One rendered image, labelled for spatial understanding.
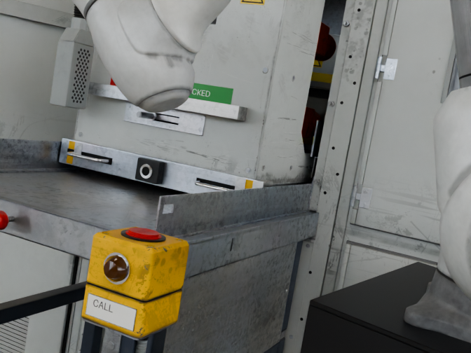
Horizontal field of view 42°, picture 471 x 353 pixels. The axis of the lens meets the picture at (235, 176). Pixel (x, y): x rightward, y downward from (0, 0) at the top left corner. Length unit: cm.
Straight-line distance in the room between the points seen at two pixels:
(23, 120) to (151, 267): 113
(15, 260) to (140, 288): 141
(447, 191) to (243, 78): 82
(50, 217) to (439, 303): 60
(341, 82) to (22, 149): 76
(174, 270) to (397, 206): 84
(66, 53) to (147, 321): 87
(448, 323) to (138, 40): 51
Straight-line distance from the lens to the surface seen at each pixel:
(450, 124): 56
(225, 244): 106
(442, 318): 76
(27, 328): 206
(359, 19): 153
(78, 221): 100
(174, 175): 136
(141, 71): 81
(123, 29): 83
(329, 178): 151
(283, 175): 142
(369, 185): 146
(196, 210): 101
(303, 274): 155
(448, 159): 55
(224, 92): 132
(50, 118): 176
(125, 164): 143
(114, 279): 66
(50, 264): 195
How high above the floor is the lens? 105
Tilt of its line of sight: 6 degrees down
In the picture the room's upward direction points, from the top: 10 degrees clockwise
